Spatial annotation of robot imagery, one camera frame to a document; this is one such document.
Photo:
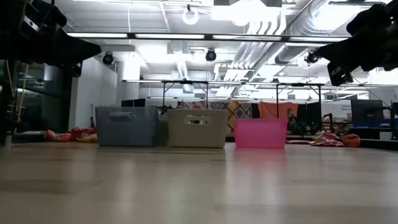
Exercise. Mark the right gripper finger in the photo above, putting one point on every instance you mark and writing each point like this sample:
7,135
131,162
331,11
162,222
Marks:
345,51
340,74

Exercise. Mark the pink candy bag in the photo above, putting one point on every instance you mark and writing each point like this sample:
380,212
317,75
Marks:
297,142

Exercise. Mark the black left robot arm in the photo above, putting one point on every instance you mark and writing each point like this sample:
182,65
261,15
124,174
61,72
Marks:
49,12

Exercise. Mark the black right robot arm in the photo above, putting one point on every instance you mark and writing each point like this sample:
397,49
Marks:
370,17

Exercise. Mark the yellow candy bag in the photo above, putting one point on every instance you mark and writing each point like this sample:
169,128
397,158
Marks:
88,139

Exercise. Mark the black ceiling spot lamp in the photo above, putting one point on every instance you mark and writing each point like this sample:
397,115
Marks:
108,59
211,56
311,58

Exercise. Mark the black computer monitor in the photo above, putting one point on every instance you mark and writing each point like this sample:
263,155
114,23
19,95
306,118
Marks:
395,110
133,103
367,110

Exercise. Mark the black fabric partition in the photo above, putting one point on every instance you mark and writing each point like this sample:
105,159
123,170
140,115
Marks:
314,112

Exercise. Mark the black tripod stand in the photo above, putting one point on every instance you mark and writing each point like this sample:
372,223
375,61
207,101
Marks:
92,121

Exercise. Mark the blue desk panel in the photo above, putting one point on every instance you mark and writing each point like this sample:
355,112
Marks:
367,124

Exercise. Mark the person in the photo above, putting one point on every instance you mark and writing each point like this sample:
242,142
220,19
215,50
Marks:
292,119

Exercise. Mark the white container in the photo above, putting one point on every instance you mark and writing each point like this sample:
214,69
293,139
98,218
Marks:
386,133

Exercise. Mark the orange hanging cloth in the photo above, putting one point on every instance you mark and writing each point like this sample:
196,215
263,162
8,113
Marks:
273,110

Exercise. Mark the grey-blue plastic bin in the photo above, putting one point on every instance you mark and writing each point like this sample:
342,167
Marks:
127,133

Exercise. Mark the long ceiling light strip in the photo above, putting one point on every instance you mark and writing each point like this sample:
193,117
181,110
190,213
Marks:
168,36

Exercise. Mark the pink plastic bin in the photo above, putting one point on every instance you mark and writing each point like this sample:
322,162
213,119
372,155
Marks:
260,133

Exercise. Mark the colourful patterned quilt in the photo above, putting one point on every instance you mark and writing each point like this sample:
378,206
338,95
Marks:
239,110

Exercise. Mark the beige plastic bin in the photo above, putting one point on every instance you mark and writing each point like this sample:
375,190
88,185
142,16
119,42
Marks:
197,135

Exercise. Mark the black metal rig frame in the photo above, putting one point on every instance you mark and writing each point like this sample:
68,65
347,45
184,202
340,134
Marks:
298,84
186,82

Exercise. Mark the grey metal post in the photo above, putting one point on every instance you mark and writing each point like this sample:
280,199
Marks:
8,140

